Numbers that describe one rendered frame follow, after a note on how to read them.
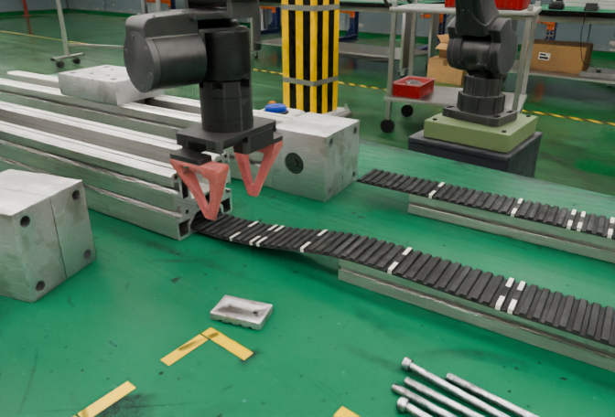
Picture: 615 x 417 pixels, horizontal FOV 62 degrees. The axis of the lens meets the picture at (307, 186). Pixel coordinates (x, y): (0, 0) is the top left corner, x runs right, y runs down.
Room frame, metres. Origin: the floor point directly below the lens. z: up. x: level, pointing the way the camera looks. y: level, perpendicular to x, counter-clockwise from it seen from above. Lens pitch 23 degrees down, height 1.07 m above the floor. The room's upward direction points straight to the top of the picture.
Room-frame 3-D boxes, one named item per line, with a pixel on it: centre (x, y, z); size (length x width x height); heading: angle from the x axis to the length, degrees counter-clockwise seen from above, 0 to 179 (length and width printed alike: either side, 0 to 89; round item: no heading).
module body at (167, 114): (0.95, 0.36, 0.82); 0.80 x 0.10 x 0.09; 58
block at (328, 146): (0.72, -0.02, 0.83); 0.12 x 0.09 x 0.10; 148
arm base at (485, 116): (0.98, -0.34, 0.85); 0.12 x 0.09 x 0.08; 42
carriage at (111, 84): (0.95, 0.36, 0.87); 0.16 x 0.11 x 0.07; 58
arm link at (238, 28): (0.55, 0.09, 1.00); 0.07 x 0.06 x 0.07; 135
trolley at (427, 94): (3.66, -1.03, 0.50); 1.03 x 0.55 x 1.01; 63
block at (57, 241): (0.48, 0.29, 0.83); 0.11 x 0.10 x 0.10; 161
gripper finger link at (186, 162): (0.53, 0.10, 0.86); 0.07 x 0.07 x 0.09; 58
